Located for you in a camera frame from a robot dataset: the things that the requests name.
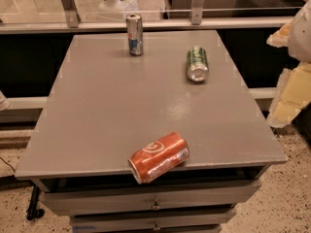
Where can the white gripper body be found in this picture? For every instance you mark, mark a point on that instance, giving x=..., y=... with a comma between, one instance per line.
x=300, y=39

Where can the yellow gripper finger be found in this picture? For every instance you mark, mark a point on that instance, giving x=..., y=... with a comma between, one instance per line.
x=280, y=38
x=293, y=94

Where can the green soda can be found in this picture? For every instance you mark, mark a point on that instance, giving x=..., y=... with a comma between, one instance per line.
x=198, y=69

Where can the orange soda can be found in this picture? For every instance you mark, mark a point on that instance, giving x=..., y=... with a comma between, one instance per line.
x=158, y=157

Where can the silver blue energy drink can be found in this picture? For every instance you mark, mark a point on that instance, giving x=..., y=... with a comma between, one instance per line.
x=134, y=28

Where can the upper drawer knob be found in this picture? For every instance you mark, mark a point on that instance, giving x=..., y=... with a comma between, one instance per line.
x=155, y=206

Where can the drawer knob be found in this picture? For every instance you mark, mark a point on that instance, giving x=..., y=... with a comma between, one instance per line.
x=156, y=227
x=155, y=206

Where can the grey drawer cabinet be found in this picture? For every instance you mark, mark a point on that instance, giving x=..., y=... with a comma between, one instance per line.
x=106, y=104

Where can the lower drawer knob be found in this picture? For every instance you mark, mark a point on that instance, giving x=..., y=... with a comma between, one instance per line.
x=156, y=227

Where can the black caster leg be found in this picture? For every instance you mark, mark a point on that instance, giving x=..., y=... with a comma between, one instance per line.
x=33, y=212

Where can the right metal bracket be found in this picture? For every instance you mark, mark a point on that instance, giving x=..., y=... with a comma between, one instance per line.
x=196, y=11

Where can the metal bracket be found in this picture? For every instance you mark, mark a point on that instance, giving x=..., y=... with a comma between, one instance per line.
x=196, y=11
x=71, y=13

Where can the white pedestal base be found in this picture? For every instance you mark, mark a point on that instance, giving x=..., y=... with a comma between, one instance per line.
x=116, y=9

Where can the left metal bracket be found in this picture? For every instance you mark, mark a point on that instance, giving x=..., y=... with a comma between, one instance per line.
x=71, y=13

